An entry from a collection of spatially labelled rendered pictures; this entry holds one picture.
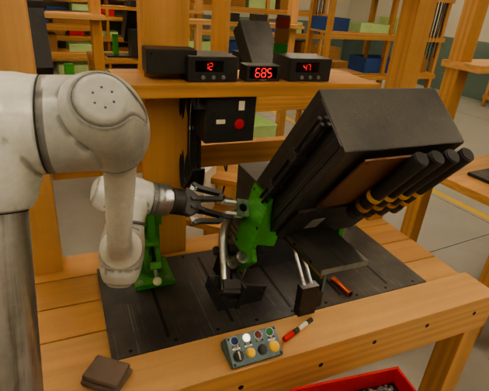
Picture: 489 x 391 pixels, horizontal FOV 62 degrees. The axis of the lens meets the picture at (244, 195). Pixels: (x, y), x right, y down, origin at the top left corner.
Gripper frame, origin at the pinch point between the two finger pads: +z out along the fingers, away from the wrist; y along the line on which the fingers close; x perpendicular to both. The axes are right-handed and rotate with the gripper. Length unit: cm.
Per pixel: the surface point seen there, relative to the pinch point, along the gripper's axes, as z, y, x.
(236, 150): 13.1, 31.4, 19.0
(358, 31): 341, 385, 217
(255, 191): 4.4, 4.0, -6.7
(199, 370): -10.9, -45.0, 2.2
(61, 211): -24, 79, 262
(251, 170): 11.6, 17.6, 6.3
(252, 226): 4.4, -6.3, -3.5
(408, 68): 70, 60, -22
